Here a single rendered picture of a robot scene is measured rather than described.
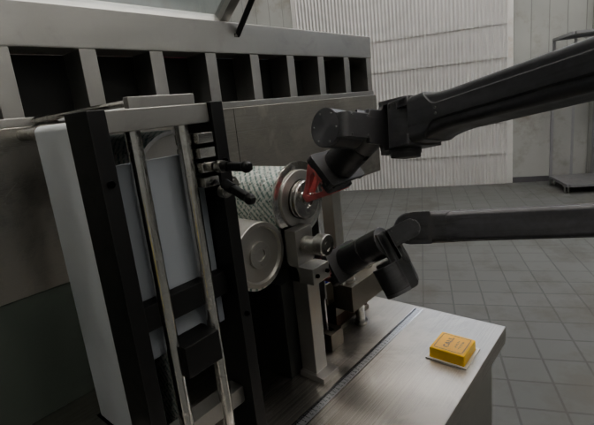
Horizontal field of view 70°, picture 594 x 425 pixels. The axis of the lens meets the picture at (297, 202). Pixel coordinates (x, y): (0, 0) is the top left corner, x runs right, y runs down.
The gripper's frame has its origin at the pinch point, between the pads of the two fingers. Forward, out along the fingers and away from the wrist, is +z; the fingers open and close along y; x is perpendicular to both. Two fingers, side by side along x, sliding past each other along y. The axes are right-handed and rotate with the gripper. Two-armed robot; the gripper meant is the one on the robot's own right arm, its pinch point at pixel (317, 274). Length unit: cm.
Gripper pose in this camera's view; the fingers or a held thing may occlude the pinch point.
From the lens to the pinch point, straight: 93.5
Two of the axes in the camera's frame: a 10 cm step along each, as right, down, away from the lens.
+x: -4.8, -8.7, 1.4
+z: -6.0, 4.4, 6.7
